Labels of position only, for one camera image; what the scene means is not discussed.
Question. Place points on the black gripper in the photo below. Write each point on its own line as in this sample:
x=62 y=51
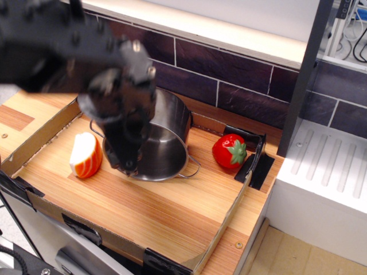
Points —
x=123 y=100

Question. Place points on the red toy strawberry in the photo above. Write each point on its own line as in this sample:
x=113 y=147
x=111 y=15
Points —
x=230 y=151

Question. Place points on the white toy sink drainboard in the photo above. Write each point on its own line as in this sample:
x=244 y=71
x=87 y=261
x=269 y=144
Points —
x=319 y=195

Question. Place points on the stainless steel pot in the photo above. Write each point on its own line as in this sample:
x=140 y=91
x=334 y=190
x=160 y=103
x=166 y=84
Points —
x=165 y=153

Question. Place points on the wooden shelf with dark posts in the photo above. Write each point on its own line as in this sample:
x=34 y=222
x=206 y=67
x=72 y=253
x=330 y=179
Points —
x=231 y=38

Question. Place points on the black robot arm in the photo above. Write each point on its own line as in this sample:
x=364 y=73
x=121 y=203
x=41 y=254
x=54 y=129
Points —
x=55 y=47

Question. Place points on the orange white toy sushi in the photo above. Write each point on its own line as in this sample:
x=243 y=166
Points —
x=86 y=156

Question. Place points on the cardboard fence with black tape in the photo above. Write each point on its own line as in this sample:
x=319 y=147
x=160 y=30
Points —
x=199 y=222

